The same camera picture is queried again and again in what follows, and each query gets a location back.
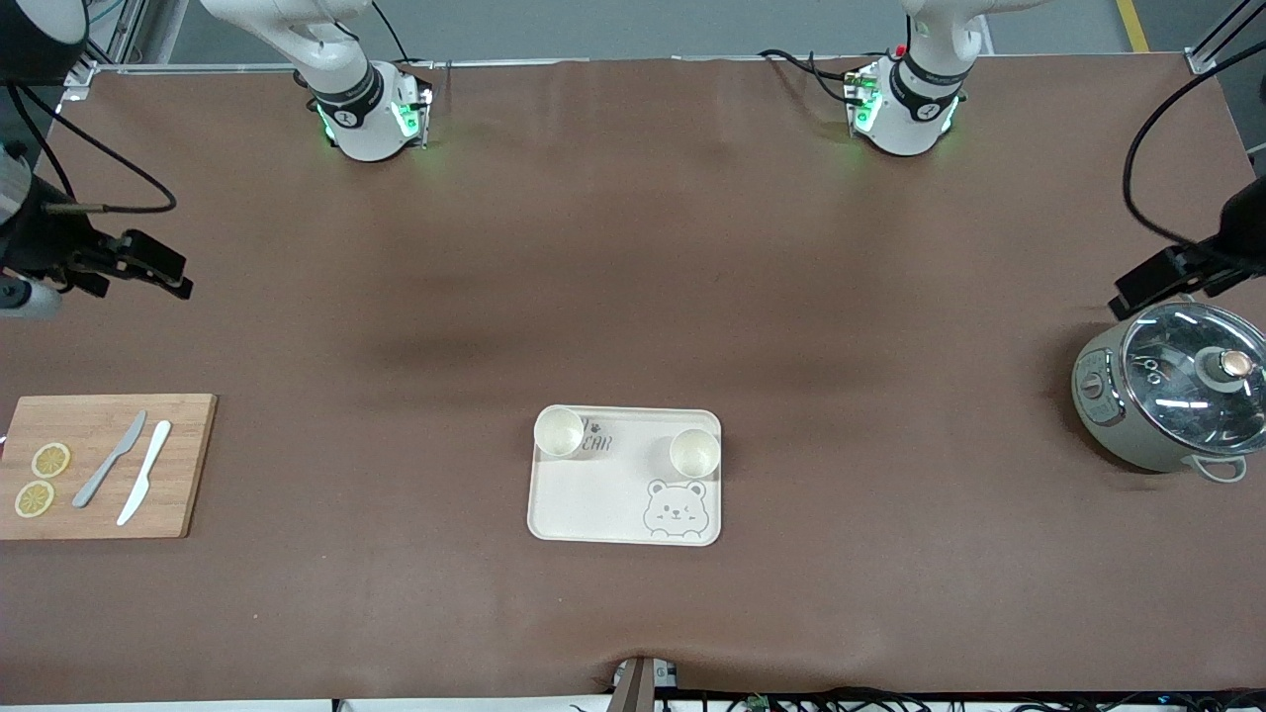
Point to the grey electric cooking pot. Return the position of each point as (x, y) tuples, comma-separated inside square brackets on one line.
[(1098, 396)]

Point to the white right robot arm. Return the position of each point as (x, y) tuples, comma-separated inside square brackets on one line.
[(346, 109)]

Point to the wooden cutting board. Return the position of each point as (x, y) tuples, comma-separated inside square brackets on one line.
[(183, 445)]

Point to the camera mount post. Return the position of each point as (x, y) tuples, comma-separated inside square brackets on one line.
[(638, 687)]

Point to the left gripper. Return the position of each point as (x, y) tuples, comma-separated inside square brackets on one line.
[(1238, 235)]

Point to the brown table mat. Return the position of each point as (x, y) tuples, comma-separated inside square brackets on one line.
[(692, 247)]

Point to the lemon slice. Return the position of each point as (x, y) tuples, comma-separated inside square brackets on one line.
[(50, 460), (35, 498)]

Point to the aluminium frame profile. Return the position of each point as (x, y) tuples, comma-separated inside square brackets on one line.
[(79, 77), (1202, 59)]

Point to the white plastic knife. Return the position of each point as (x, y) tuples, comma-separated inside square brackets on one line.
[(148, 465)]

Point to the grey plastic knife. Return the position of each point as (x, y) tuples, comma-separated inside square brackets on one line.
[(107, 463)]

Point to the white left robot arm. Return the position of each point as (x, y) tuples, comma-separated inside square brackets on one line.
[(905, 109)]

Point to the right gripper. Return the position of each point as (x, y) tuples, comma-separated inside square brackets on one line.
[(42, 243)]

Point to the white IKEA cup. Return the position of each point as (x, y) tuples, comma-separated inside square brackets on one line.
[(694, 453), (559, 432)]

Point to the white bear print tray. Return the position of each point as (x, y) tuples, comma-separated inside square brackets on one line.
[(593, 504)]

